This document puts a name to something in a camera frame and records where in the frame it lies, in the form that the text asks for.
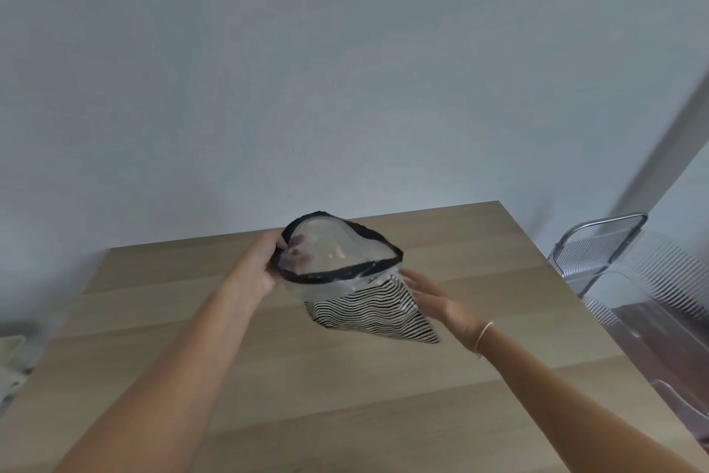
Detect person's left hand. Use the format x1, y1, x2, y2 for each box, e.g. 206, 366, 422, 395
238, 230, 312, 298

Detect person's right hand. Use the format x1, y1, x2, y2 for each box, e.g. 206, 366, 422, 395
398, 268, 490, 352

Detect clear striped black-trimmed pouch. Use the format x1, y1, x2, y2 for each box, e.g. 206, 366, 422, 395
270, 210, 442, 345

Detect person's right forearm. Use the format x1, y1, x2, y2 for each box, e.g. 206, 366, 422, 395
475, 324, 690, 473

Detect person's left forearm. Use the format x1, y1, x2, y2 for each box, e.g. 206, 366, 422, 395
54, 265, 268, 473

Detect clear ribbed plastic chair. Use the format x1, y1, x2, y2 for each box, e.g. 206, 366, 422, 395
584, 229, 709, 379

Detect clear plastic chair edge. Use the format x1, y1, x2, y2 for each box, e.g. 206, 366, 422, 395
649, 378, 709, 448

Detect white string wrist band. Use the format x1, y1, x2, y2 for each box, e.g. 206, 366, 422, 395
474, 321, 495, 360

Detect clear chair with chrome frame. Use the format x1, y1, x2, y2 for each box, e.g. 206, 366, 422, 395
548, 213, 649, 299

